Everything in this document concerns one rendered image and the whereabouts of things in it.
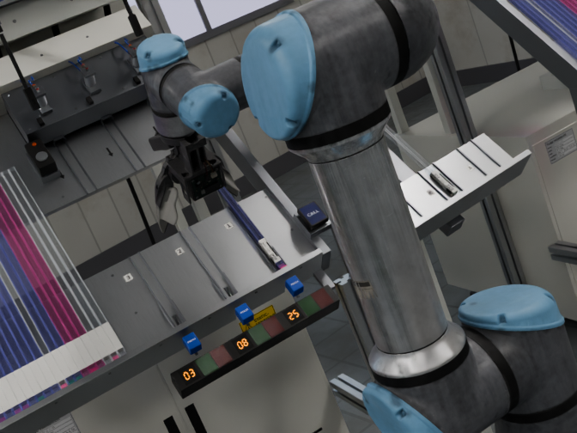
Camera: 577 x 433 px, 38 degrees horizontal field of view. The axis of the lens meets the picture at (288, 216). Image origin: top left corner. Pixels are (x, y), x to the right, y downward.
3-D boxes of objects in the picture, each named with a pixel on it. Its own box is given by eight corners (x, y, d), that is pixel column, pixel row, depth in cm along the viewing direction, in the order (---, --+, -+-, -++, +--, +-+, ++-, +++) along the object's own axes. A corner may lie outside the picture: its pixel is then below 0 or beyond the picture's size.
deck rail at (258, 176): (329, 267, 168) (331, 250, 163) (320, 271, 167) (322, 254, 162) (157, 53, 202) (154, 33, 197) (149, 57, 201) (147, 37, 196)
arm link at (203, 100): (258, 74, 120) (219, 45, 127) (190, 105, 116) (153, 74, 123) (265, 119, 125) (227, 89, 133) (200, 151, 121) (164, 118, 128)
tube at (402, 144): (464, 200, 161) (465, 196, 160) (458, 203, 160) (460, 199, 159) (295, 45, 182) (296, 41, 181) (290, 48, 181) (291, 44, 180)
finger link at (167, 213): (160, 245, 143) (179, 198, 140) (145, 227, 147) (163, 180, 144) (175, 246, 145) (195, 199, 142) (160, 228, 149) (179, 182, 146)
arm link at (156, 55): (149, 64, 122) (124, 43, 128) (166, 126, 129) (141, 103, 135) (196, 43, 125) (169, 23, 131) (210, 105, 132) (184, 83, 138)
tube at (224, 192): (287, 270, 161) (287, 266, 160) (281, 273, 161) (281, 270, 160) (159, 105, 186) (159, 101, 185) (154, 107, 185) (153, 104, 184)
